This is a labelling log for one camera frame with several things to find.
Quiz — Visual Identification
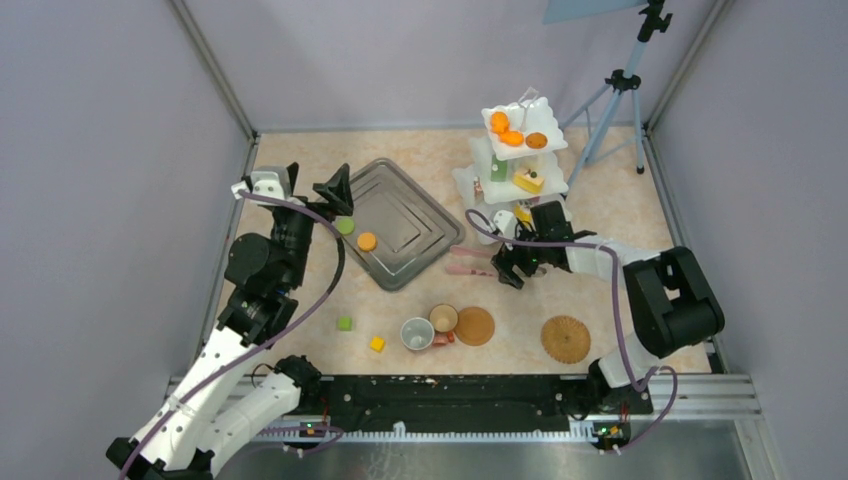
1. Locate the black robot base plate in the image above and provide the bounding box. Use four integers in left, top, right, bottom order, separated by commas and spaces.
297, 374, 654, 433

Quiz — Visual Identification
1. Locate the ribbed brown round coaster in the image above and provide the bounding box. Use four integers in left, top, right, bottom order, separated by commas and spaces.
540, 315, 591, 365

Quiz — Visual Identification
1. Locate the light blue tripod stand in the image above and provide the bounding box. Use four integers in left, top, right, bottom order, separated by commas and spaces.
543, 0, 673, 188

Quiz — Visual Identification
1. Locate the green cake cube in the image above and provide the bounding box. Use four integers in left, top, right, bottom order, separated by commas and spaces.
490, 156, 509, 183

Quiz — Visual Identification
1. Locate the green macaron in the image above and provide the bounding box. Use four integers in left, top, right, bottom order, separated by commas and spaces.
335, 217, 355, 236

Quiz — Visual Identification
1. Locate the brown round cookie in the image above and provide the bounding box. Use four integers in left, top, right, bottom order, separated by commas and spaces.
525, 132, 548, 149

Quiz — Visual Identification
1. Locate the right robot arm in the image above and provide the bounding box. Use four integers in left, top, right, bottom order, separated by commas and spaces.
477, 201, 725, 412

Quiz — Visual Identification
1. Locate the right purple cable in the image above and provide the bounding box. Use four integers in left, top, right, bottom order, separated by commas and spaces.
464, 209, 680, 455

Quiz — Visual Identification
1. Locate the white three-tier serving stand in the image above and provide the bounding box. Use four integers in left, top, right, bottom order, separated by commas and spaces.
452, 87, 569, 226

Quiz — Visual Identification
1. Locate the orange flower cookie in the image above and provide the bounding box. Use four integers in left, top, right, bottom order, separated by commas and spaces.
490, 111, 510, 135

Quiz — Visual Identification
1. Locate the orange round macaron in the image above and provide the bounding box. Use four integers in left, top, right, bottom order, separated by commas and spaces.
356, 232, 378, 252

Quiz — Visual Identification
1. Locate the white strawberry cake slice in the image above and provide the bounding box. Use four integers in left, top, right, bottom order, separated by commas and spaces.
472, 176, 484, 201

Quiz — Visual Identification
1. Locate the smooth brown round coaster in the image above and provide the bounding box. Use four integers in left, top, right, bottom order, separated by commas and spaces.
453, 306, 495, 346

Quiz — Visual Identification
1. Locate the yellow cheese cake wedge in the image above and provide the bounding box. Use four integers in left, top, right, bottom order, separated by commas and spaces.
513, 203, 533, 225

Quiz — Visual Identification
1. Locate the grey-white cup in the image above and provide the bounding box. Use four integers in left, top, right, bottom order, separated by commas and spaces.
399, 317, 435, 351

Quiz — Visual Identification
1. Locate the yellow cube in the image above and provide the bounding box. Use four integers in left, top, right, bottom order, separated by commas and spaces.
369, 336, 386, 353

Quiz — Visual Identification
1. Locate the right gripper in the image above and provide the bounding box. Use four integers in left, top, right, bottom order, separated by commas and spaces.
491, 221, 549, 289

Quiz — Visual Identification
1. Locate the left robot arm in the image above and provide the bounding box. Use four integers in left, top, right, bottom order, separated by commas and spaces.
106, 163, 354, 479

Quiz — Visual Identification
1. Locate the orange bear cookie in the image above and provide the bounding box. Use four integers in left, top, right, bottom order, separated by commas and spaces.
498, 130, 524, 147

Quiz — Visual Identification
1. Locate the silver metal tray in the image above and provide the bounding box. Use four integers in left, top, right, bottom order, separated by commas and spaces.
342, 158, 465, 292

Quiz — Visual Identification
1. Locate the brown cup with red handle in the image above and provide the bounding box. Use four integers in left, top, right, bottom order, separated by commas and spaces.
429, 304, 458, 347

